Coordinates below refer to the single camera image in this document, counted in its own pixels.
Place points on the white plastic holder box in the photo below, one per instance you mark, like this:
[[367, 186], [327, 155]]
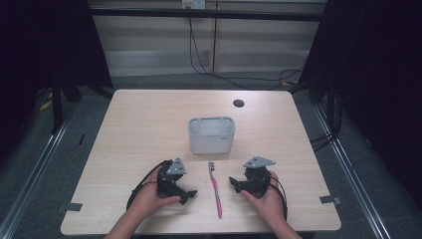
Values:
[[212, 141]]

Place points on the yellow floor object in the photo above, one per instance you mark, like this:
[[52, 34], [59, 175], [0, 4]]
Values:
[[45, 104]]

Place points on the person's right hand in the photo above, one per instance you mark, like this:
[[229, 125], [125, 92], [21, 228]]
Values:
[[272, 205]]

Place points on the pink toothbrush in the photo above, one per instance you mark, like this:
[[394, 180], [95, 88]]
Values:
[[215, 191]]

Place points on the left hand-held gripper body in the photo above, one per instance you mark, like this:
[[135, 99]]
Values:
[[169, 184]]

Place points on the white wall socket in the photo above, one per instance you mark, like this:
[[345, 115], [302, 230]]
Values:
[[193, 3]]

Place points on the black curtain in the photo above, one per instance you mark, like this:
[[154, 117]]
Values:
[[375, 66], [43, 43]]

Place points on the black horizontal bar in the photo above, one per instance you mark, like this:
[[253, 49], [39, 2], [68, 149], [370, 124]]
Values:
[[205, 14]]

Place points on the person's left hand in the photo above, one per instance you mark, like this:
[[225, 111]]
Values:
[[147, 199]]

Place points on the metal floor rail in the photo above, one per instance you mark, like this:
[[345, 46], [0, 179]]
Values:
[[355, 186], [33, 172]]

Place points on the black metal stand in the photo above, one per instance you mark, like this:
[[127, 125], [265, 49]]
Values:
[[57, 106]]

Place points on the small black floor strip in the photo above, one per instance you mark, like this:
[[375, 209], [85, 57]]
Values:
[[81, 139]]

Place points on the grey tape strip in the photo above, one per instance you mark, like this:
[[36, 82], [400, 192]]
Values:
[[73, 207], [329, 199]]

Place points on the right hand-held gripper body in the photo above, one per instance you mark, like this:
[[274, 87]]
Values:
[[257, 181]]

